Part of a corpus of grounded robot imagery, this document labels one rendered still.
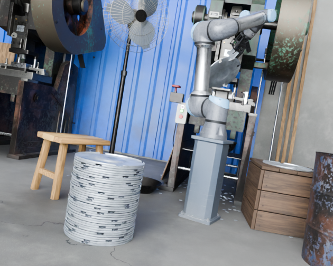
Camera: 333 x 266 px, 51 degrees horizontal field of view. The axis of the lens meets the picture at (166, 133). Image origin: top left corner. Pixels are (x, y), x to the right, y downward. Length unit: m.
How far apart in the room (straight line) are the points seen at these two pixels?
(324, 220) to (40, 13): 2.36
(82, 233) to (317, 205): 0.98
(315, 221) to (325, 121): 2.44
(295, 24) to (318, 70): 1.62
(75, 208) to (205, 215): 0.77
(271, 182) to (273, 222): 0.21
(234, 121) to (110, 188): 1.37
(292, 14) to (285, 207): 1.21
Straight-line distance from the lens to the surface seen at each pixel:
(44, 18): 2.93
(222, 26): 1.95
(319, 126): 3.99
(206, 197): 1.89
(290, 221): 2.04
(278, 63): 2.55
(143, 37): 3.07
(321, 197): 1.63
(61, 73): 3.45
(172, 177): 2.52
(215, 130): 1.88
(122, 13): 2.94
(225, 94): 2.59
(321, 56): 4.06
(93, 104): 4.22
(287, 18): 2.47
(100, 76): 4.19
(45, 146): 2.07
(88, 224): 1.41
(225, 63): 2.51
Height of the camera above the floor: 0.54
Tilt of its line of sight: 3 degrees down
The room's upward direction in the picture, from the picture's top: 9 degrees clockwise
